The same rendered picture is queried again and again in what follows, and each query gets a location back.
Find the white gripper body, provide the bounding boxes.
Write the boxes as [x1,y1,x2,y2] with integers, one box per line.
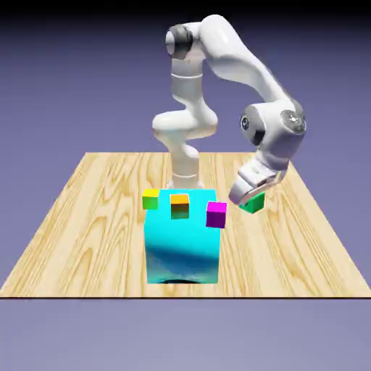
[228,159,285,206]

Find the small green cube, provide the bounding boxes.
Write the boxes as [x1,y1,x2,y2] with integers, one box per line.
[238,191,266,214]

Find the small magenta cube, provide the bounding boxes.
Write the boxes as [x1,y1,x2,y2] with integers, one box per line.
[205,201,228,230]

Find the small orange cube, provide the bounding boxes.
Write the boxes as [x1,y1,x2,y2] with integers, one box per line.
[170,193,191,220]

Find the small yellow cube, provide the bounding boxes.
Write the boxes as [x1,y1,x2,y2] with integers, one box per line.
[141,188,160,211]

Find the large cyan box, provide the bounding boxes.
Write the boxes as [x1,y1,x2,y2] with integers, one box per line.
[143,188,221,285]

